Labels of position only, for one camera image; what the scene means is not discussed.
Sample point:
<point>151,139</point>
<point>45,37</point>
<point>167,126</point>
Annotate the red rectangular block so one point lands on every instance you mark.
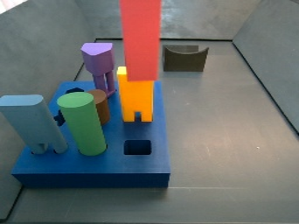
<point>141,24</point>

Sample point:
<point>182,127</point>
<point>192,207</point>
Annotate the blue peg board base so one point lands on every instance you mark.
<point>134,162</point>

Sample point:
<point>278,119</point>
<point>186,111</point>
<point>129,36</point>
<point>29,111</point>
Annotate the yellow-orange arch block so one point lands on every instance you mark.
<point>137,97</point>

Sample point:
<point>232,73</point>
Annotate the brown block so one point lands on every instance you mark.
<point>102,105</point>

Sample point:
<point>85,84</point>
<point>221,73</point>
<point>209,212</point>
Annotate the green cylinder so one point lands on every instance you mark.
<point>81,115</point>

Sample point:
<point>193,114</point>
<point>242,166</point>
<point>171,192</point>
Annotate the black curved stand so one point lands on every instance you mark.
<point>184,58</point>

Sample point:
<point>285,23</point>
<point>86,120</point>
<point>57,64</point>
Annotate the purple pentagon block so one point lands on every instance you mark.
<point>99,60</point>

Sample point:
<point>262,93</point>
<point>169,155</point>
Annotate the light blue rounded block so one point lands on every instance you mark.
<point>27,112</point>

